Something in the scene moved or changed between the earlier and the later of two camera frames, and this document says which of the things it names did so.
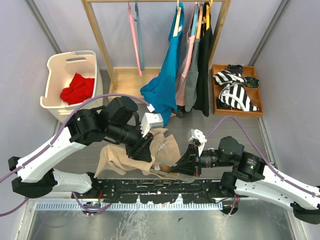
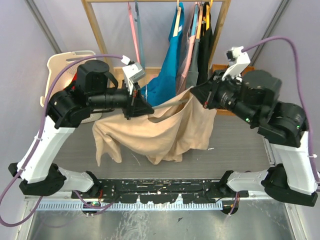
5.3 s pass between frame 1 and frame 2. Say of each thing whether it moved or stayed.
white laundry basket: stayed
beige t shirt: moved
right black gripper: moved
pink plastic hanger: stayed
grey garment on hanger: stayed
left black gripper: moved
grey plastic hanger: stayed
